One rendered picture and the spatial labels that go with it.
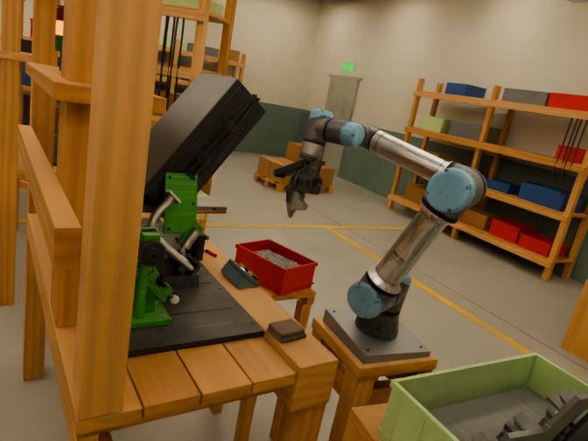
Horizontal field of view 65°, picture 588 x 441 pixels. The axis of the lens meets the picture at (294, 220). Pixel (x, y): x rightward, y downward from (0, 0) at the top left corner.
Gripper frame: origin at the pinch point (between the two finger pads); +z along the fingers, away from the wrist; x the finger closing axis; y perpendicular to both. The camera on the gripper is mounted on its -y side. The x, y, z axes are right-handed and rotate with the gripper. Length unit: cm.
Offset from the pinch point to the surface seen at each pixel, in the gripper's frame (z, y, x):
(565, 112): -156, 43, 487
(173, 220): 13.3, -34.7, -15.8
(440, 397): 36, 63, 0
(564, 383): 26, 92, 30
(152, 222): 14.6, -35.0, -24.7
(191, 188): 1.6, -34.8, -11.0
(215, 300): 34.7, -11.9, -11.5
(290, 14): -344, -590, 778
